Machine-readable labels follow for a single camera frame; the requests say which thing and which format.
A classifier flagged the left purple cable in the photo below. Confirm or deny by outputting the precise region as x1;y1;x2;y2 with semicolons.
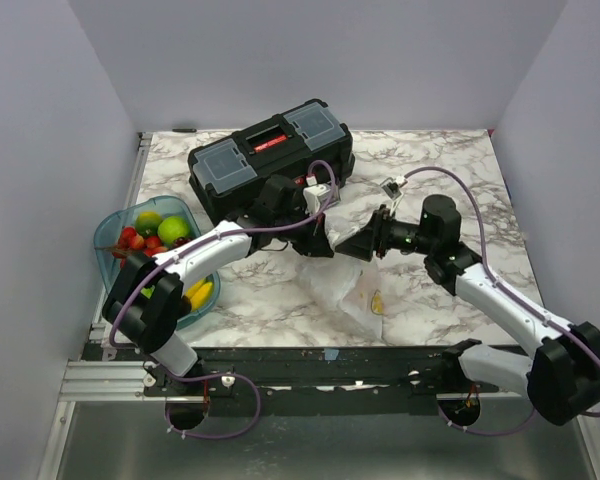
108;160;339;441

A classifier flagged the teal plastic fruit bowl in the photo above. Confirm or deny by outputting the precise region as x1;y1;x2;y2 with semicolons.
93;195;221;330

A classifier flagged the yellow fake banana bunch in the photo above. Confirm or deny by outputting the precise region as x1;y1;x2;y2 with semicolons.
185;279;214;312

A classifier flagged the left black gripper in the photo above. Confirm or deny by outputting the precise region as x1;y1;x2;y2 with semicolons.
272;206;334;257

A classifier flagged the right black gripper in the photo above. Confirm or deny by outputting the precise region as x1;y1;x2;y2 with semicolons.
335;205;436;261

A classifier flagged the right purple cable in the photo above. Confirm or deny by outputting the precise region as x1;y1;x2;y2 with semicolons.
402;166;600;437

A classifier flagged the black metal base rail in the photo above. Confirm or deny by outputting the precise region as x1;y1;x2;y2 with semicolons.
144;346;499;425

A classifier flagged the aluminium frame profile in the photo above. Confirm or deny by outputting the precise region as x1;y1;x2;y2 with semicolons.
59;132;152;402

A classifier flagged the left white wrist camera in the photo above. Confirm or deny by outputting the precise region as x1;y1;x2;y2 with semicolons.
303;175;340;215

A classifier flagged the black plastic toolbox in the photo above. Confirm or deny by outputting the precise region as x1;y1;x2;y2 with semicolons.
187;99;355;224

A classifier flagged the purple cable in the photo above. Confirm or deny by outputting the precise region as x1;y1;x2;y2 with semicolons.
402;166;600;437
108;160;339;441

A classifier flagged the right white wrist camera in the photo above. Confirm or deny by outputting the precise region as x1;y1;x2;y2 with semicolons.
380;176;407;216

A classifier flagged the yellow green fake apple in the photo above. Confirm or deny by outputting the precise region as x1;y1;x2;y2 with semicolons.
134;211;163;238

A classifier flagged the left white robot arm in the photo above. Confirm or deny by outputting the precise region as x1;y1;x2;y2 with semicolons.
102;173;339;395

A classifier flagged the white plastic bag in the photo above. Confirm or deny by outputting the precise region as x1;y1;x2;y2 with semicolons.
296;201;383;340

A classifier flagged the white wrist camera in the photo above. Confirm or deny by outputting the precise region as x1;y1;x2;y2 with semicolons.
380;176;407;216
303;175;340;215

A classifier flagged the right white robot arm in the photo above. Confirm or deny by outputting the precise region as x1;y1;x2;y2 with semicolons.
326;195;600;426

